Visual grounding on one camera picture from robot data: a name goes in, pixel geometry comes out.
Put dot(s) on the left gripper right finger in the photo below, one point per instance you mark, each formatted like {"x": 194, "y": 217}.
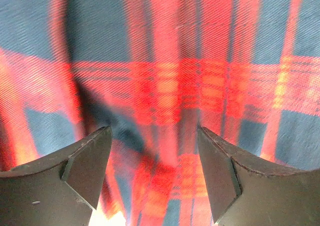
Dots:
{"x": 246, "y": 190}

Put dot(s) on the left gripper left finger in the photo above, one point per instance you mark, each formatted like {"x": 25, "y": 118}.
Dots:
{"x": 60, "y": 189}

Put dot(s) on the red navy plaid skirt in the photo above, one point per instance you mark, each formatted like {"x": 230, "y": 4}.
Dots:
{"x": 152, "y": 70}

